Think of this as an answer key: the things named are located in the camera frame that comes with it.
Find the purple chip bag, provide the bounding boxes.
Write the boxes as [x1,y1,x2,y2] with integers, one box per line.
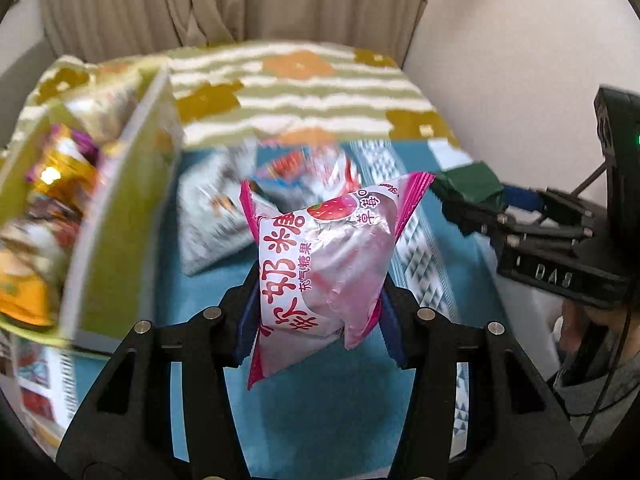
[25,124,100,184]

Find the beige pleated curtain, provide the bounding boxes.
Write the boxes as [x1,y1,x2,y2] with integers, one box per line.
[40,0,426,62]

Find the green cardboard box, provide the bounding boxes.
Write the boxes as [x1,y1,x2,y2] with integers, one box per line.
[1,68,183,354]

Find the gold foil snack bag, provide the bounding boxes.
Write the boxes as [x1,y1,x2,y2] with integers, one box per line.
[28,124,100,214]

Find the beige orange sticks bag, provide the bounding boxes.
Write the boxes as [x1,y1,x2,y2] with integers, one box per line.
[63,70,143,145]

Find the person right hand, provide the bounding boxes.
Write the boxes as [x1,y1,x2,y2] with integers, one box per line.
[560,299,639,363]

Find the grey padded headboard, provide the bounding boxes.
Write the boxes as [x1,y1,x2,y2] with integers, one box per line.
[0,39,55,148]

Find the red white snack bag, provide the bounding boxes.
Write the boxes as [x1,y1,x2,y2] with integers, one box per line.
[250,145,361,212]

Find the grey white snack bag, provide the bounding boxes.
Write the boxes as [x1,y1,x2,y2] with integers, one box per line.
[177,142,257,275]

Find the orange snack bag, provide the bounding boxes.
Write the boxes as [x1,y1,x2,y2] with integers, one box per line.
[0,248,55,330]

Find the pink strawberry candy bag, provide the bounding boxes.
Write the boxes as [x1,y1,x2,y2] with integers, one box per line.
[240,171,435,385]

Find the black cable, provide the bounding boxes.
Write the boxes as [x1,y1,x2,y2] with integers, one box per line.
[564,303,634,443]

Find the striped floral quilt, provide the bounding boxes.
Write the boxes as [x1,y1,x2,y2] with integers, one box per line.
[8,41,459,151]

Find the dark green snack packet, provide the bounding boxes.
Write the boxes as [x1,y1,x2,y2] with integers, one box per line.
[431,162,506,210]

